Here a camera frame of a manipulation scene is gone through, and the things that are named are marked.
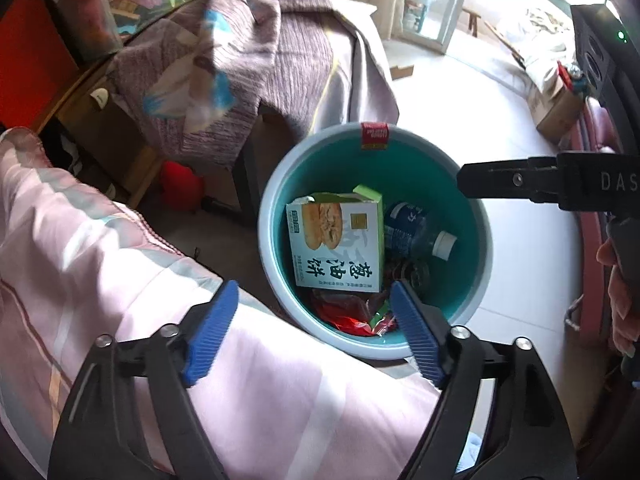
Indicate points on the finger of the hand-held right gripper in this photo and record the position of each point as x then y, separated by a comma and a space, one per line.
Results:
500, 180

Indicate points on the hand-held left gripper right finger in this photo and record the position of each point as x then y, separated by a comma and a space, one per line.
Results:
417, 330

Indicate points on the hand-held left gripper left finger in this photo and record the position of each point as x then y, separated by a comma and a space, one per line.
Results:
210, 330

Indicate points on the red yellow snack bag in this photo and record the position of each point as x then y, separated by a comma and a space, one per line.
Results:
340, 310

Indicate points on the clear blue-label water bottle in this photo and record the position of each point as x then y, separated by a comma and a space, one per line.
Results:
410, 230

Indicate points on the green white food box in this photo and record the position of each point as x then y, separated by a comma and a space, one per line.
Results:
335, 255

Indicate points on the teal plastic bin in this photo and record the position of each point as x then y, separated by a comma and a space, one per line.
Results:
325, 170

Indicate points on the person's right hand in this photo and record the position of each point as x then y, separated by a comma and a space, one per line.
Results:
625, 310

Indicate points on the dark red sofa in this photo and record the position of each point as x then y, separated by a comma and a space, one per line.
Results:
595, 140

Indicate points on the brown cardboard box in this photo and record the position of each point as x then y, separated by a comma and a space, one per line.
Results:
555, 110

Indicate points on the pink striped tablecloth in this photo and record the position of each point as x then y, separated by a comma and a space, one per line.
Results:
100, 270

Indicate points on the red plastic bag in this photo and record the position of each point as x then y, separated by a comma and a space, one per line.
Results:
182, 185

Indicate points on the white cloth pile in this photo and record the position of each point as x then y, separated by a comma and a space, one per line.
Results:
545, 35

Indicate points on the small wooden stool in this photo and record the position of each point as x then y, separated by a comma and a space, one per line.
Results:
472, 17

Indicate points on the glass sliding door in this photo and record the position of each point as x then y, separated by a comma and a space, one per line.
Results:
450, 5

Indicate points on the purple grey blanket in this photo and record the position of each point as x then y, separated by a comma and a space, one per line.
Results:
300, 60

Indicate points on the red cardboard box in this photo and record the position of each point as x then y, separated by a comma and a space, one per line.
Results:
30, 60

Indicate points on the pink clear gift bag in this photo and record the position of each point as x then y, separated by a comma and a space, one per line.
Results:
90, 15

